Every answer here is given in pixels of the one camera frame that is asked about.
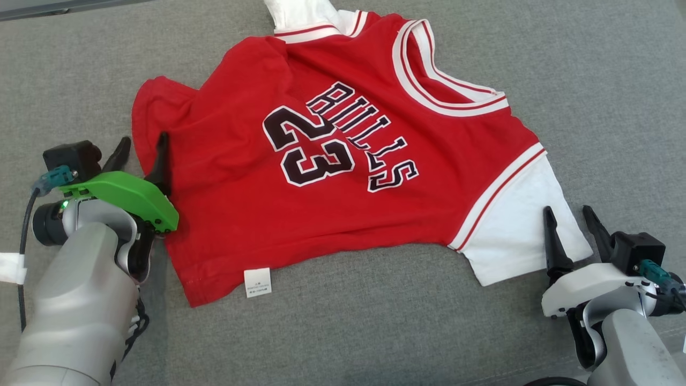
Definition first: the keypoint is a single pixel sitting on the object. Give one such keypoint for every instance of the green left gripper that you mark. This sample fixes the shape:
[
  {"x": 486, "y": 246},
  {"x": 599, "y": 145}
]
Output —
[{"x": 128, "y": 195}]

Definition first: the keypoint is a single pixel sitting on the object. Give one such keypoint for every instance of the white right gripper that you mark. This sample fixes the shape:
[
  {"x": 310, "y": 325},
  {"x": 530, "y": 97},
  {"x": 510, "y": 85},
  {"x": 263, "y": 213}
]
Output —
[{"x": 595, "y": 284}]

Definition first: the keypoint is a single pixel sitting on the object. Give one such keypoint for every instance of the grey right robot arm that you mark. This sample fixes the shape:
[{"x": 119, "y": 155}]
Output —
[{"x": 632, "y": 348}]

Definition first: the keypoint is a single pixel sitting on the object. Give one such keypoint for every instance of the red Bulls basketball jersey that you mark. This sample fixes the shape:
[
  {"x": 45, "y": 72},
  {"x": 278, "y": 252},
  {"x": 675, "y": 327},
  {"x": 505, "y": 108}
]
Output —
[{"x": 241, "y": 214}]

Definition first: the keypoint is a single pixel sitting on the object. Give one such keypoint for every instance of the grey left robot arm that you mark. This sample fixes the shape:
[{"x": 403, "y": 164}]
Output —
[{"x": 75, "y": 300}]

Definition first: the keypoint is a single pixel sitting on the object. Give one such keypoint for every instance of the grey fabric sofa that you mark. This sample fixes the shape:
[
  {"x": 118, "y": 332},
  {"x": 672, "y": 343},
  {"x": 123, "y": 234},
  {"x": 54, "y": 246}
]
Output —
[{"x": 375, "y": 332}]

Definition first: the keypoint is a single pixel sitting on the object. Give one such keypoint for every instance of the grey partition base rail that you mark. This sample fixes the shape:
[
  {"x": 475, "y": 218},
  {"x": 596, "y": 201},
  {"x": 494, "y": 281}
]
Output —
[{"x": 53, "y": 8}]

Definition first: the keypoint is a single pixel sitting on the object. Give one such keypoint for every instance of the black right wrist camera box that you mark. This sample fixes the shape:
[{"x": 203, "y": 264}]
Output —
[{"x": 638, "y": 249}]

